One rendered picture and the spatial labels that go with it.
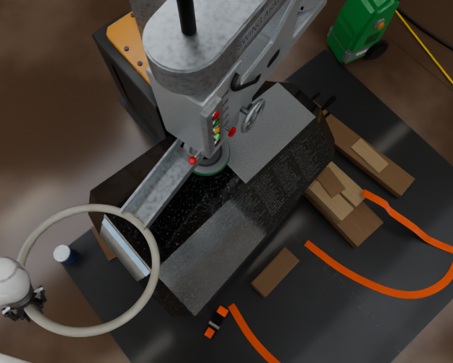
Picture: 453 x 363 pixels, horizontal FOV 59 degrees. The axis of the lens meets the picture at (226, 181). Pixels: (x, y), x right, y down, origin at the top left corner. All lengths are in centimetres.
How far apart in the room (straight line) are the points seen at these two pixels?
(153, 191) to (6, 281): 65
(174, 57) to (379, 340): 213
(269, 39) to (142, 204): 78
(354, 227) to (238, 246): 98
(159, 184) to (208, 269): 50
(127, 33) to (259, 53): 108
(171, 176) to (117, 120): 144
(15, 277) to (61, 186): 176
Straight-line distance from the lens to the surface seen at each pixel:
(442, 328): 289
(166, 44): 110
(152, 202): 160
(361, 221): 269
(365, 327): 270
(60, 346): 278
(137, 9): 210
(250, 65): 142
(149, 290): 147
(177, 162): 163
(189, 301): 193
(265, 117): 196
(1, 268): 122
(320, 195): 256
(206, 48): 108
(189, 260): 183
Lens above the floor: 258
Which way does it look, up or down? 72 degrees down
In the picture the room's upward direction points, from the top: 1 degrees counter-clockwise
